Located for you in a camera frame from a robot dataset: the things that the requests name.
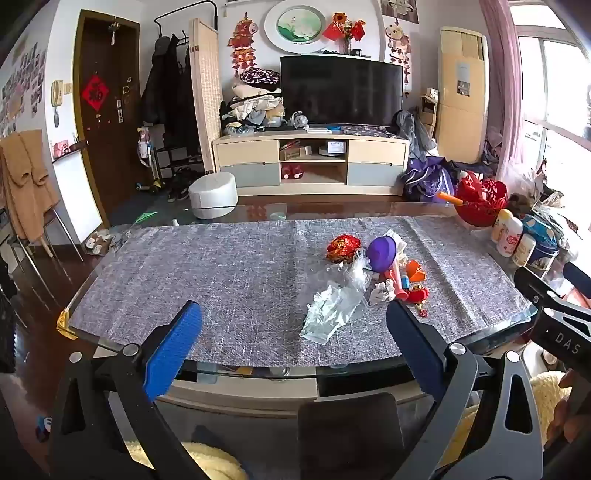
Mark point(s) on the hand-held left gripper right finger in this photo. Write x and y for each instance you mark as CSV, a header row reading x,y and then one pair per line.
x,y
415,346

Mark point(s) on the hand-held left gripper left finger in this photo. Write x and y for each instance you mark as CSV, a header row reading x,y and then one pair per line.
x,y
180,346

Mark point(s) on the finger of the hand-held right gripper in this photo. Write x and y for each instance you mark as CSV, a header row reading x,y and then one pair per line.
x,y
579,277
531,282

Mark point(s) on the small white tissue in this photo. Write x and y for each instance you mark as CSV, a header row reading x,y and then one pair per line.
x,y
380,293

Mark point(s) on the clear plastic bag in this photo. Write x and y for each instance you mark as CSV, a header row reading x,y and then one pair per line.
x,y
330,304

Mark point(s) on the purple plastic bowl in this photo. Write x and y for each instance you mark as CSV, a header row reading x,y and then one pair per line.
x,y
381,254

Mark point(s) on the person's right hand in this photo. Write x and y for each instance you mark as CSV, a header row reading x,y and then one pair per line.
x,y
565,410

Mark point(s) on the white bottle plain cap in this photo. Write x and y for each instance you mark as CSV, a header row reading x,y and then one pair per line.
x,y
524,251

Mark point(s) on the blue round tin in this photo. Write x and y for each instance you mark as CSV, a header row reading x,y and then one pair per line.
x,y
545,249

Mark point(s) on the red tassel ornament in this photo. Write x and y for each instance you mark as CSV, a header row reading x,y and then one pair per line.
x,y
418,295

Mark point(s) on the yellow capped cream bottle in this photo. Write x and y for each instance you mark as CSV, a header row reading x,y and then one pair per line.
x,y
501,226

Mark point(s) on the pink toy trumpet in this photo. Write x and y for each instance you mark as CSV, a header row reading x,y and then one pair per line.
x,y
396,284

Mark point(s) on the grey woven table cloth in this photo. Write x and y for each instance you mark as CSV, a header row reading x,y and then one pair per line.
x,y
207,277

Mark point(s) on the red plastic basket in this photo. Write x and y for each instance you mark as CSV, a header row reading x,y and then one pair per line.
x,y
482,203

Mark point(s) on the yellow table corner guard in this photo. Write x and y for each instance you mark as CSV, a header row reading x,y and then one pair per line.
x,y
66,325

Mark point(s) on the orange stick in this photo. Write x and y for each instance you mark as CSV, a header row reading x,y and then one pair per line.
x,y
449,197

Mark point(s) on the yellow fleece cloth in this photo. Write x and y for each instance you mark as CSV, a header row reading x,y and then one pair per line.
x,y
212,461

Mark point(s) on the red gold foil wrapper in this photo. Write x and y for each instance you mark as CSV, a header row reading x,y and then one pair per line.
x,y
342,248

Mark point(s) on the white slippers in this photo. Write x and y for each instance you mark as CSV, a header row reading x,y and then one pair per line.
x,y
97,242

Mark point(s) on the green flat toy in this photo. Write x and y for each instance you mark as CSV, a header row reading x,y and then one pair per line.
x,y
147,217

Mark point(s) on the purple bag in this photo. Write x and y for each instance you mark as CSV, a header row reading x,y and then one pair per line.
x,y
425,182

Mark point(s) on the white round stool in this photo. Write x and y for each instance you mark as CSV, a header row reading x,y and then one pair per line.
x,y
213,194

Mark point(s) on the dark shoes on floor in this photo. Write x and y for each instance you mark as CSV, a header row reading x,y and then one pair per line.
x,y
182,187

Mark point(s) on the white drawing board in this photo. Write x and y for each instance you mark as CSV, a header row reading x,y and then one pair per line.
x,y
76,194

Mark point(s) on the child scooter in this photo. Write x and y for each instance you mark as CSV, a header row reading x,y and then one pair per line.
x,y
150,161

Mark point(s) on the grey jacket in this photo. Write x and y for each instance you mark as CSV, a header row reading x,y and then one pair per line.
x,y
413,131

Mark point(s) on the pink curtain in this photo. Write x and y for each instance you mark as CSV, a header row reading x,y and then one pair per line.
x,y
503,92

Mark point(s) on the beige standing air conditioner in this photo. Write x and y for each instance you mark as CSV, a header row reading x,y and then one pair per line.
x,y
461,101

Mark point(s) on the large window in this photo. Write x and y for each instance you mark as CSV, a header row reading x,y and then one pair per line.
x,y
563,83

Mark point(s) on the stacked cardboard boxes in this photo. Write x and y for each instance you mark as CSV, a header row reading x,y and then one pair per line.
x,y
429,110

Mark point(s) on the beige television cabinet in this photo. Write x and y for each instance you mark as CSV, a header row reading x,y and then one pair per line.
x,y
244,157

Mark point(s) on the dark brown door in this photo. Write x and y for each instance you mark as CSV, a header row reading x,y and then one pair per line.
x,y
108,152

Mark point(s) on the white round device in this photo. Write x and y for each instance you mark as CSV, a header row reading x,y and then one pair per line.
x,y
333,148

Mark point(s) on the beige coat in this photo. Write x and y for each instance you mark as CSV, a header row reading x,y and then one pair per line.
x,y
25,184

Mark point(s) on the cardboard box in cabinet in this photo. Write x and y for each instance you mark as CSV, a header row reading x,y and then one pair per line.
x,y
293,151

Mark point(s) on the pile of folded clothes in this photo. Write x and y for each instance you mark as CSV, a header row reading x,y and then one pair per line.
x,y
251,108

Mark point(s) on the dark hanging coats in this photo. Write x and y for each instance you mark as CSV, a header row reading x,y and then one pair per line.
x,y
171,92

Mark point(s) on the small grey toy figure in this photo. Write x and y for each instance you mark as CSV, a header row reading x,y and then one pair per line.
x,y
299,120

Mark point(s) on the beige folding screen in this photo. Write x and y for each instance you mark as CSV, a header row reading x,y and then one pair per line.
x,y
207,92

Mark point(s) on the black flat television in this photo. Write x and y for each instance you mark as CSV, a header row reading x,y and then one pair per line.
x,y
341,90

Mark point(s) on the red diamond door decoration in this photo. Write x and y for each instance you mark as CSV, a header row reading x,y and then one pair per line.
x,y
94,93

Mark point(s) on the dark patterned bag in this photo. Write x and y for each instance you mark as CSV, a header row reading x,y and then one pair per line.
x,y
261,76

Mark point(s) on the red hanging fish ornament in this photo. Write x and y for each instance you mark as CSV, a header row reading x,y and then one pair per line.
x,y
242,41

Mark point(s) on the red flags and flowers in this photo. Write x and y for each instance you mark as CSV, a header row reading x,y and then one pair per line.
x,y
344,30

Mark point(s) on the black coat rack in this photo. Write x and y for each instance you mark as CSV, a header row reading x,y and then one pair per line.
x,y
159,21

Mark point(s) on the metal frame chair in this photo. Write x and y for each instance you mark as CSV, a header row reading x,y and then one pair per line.
x,y
60,230

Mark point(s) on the pink hanging wall ornament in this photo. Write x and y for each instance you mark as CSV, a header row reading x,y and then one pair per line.
x,y
398,46

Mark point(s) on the beige wall intercom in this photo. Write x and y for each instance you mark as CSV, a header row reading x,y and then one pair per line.
x,y
57,92

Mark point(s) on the wall photo collage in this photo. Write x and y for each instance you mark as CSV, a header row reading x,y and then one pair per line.
x,y
21,92

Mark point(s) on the round white wall picture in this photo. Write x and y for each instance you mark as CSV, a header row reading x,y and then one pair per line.
x,y
295,21

